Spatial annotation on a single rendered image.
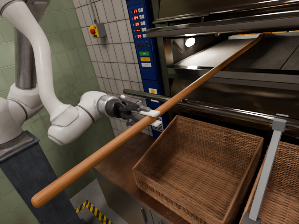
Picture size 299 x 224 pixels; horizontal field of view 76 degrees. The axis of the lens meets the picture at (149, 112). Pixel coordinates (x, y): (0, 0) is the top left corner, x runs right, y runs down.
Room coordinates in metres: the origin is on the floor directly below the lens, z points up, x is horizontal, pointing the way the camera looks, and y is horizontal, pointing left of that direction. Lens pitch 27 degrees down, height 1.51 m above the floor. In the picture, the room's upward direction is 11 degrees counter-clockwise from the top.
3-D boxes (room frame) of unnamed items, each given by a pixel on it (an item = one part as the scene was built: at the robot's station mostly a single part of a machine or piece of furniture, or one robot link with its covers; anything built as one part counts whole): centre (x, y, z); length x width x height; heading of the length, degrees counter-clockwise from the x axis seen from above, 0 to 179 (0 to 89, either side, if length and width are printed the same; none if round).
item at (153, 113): (0.58, 0.00, 1.21); 0.07 x 0.03 x 0.01; 44
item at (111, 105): (0.69, 0.11, 1.19); 0.09 x 0.07 x 0.08; 44
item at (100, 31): (1.64, 0.27, 1.46); 0.10 x 0.07 x 0.10; 43
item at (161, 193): (0.81, -0.19, 0.72); 0.56 x 0.49 x 0.28; 42
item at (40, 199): (0.90, -0.33, 1.20); 1.71 x 0.03 x 0.03; 134
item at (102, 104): (0.75, 0.16, 1.19); 0.09 x 0.06 x 0.09; 134
